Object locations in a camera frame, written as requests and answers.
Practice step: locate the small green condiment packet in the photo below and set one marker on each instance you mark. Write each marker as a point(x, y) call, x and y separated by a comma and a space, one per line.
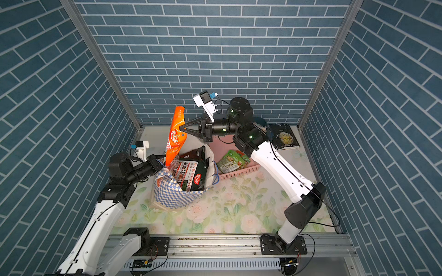
point(233, 161)

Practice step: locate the aluminium corner post right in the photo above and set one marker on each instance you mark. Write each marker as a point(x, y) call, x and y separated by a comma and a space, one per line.
point(334, 51)

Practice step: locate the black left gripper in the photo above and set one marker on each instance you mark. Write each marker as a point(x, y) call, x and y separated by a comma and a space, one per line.
point(154, 164)

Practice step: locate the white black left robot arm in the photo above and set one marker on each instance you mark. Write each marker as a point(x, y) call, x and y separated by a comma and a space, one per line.
point(84, 259)

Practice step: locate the pink perforated plastic basket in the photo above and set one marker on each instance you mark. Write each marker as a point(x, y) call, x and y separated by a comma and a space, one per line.
point(220, 146)

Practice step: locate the blue checkered paper bag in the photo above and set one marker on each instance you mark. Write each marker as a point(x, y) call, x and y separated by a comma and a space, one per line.
point(168, 195)

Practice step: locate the dark green fish condiment packet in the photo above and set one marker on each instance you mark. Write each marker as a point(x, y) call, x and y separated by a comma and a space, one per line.
point(190, 175)

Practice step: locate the black book with yellow picture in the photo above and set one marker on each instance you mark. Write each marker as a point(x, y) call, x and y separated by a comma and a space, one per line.
point(283, 137)

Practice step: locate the dark teal storage bin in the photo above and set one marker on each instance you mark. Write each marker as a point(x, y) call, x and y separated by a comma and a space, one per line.
point(260, 122)

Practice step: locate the aluminium corner post left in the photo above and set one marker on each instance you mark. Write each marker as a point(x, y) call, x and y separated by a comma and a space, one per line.
point(85, 33)

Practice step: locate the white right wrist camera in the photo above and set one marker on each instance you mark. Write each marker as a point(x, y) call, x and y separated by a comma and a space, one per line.
point(206, 101)

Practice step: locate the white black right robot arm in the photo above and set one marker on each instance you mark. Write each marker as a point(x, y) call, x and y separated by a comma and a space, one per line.
point(306, 196)

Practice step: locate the floral table mat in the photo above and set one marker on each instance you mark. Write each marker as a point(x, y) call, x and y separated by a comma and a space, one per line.
point(250, 203)

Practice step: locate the black red condiment packet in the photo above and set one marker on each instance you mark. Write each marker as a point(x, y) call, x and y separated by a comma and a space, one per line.
point(198, 155)

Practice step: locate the orange condiment packet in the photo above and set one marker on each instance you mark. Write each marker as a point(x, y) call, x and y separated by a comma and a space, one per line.
point(176, 138)

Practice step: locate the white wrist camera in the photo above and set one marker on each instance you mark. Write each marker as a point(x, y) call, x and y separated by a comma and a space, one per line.
point(139, 149)
point(206, 101)

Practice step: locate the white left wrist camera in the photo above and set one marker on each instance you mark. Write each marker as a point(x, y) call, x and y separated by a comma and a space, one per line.
point(139, 149)

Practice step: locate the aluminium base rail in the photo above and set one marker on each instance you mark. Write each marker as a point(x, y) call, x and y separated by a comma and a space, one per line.
point(310, 254)

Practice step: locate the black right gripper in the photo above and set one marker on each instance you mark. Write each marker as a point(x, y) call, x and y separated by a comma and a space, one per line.
point(209, 129)

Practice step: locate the aluminium corner post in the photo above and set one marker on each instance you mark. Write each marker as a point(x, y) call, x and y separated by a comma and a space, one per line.
point(85, 33)
point(334, 51)

